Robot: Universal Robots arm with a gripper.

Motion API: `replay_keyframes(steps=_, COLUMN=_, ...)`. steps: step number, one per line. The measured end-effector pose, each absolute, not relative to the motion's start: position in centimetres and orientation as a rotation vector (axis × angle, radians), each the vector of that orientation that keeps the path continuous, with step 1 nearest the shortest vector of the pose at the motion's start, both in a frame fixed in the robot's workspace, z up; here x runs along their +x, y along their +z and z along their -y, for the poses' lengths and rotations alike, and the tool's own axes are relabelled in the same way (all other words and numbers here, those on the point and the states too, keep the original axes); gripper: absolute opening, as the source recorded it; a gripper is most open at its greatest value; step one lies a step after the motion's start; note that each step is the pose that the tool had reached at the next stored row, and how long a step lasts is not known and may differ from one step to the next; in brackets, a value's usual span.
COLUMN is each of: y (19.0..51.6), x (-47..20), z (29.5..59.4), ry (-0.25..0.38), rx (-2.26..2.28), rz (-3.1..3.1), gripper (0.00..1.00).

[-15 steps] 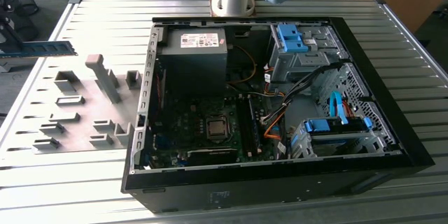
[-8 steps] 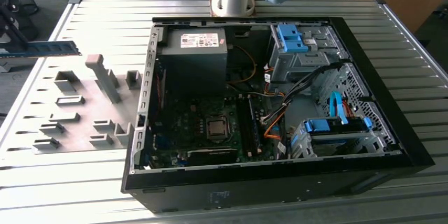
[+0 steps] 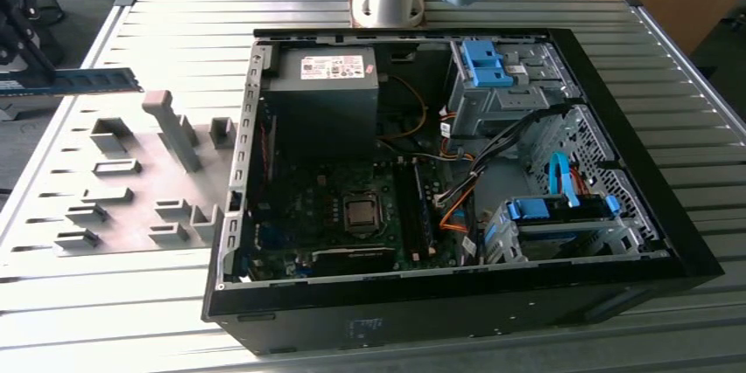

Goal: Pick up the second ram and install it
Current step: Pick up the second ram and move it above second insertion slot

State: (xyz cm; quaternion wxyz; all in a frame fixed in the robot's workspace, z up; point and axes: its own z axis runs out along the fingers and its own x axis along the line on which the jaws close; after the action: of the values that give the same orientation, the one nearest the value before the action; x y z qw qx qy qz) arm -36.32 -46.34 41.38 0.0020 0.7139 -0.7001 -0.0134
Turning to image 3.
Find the orange flat wire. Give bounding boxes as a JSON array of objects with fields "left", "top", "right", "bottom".
[{"left": 437, "top": 197, "right": 471, "bottom": 232}]

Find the black cable bundle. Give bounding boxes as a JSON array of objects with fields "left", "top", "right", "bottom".
[{"left": 433, "top": 104, "right": 570, "bottom": 211}]

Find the blue flat wire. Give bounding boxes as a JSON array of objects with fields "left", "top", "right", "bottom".
[{"left": 548, "top": 150, "right": 582, "bottom": 208}]

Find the red flat wire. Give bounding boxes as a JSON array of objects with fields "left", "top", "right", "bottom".
[{"left": 571, "top": 165, "right": 591, "bottom": 197}]

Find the black graphics card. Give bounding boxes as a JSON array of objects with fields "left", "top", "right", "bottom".
[{"left": 308, "top": 245, "right": 397, "bottom": 276}]

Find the blue drive bay latch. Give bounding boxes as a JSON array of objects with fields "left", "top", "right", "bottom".
[{"left": 457, "top": 39, "right": 518, "bottom": 88}]

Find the CPU socket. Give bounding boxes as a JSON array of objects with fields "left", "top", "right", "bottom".
[{"left": 340, "top": 189, "right": 389, "bottom": 238}]

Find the multicolour power wire bundle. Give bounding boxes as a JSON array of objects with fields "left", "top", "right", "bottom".
[{"left": 377, "top": 139, "right": 473, "bottom": 162}]

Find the hard disk in blue carrier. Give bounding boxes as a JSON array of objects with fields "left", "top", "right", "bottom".
[{"left": 503, "top": 192, "right": 622, "bottom": 224}]

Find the grey metal drive cage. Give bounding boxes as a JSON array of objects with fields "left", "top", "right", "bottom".
[{"left": 447, "top": 38, "right": 584, "bottom": 138}]

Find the black PC case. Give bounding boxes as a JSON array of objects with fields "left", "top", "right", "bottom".
[{"left": 200, "top": 26, "right": 726, "bottom": 356}]

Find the silver CPU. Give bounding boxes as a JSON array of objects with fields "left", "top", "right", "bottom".
[{"left": 347, "top": 201, "right": 377, "bottom": 226}]

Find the grey metal disk bay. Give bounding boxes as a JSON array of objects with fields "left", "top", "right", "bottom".
[{"left": 480, "top": 197, "right": 668, "bottom": 267}]

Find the thin yellow wire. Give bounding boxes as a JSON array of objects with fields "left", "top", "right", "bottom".
[{"left": 376, "top": 74, "right": 429, "bottom": 143}]

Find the grey power supply unit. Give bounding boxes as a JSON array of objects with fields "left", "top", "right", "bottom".
[{"left": 264, "top": 45, "right": 383, "bottom": 160}]

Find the grey parts rack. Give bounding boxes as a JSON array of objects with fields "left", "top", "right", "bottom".
[{"left": 50, "top": 89, "right": 237, "bottom": 259}]

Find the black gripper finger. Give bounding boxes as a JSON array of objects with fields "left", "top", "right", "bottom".
[{"left": 10, "top": 0, "right": 58, "bottom": 86}]

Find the green motherboard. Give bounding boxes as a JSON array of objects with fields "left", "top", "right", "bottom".
[{"left": 241, "top": 156, "right": 467, "bottom": 282}]

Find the blue RAM stick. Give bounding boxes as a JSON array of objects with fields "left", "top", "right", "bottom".
[{"left": 0, "top": 66, "right": 145, "bottom": 98}]

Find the black RAM slot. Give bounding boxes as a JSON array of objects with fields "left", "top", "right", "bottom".
[{"left": 392, "top": 156, "right": 421, "bottom": 261}]

